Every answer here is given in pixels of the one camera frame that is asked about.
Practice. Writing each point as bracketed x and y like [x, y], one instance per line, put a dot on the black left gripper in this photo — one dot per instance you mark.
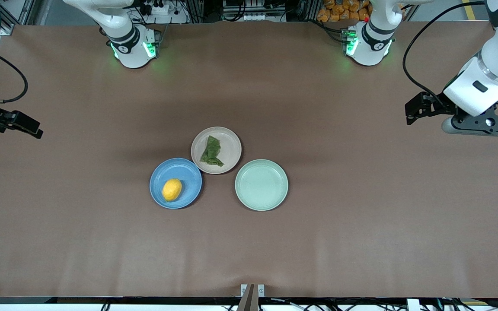
[438, 105]

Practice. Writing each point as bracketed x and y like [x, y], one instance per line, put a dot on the yellow lemon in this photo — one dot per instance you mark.
[172, 190]

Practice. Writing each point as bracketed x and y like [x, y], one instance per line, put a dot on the green lettuce leaf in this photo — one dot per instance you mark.
[211, 151]

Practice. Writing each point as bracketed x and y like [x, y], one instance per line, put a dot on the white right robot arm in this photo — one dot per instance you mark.
[132, 43]

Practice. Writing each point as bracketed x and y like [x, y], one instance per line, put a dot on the bag of orange items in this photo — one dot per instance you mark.
[339, 11]

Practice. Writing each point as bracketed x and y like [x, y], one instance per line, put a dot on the brown table mat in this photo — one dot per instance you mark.
[361, 242]

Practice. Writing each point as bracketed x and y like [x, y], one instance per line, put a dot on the blue plate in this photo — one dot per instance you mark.
[184, 172]

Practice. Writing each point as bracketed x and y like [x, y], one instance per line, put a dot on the pale green plate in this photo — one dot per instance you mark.
[261, 185]

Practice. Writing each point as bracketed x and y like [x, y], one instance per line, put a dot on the white power strip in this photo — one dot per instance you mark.
[160, 9]

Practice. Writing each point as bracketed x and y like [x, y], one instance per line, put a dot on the beige plate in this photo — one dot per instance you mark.
[231, 147]

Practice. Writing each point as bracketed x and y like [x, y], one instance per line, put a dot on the aluminium frame profile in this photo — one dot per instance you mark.
[9, 23]

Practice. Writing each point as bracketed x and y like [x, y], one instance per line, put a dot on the metal bracket with bar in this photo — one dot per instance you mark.
[249, 302]

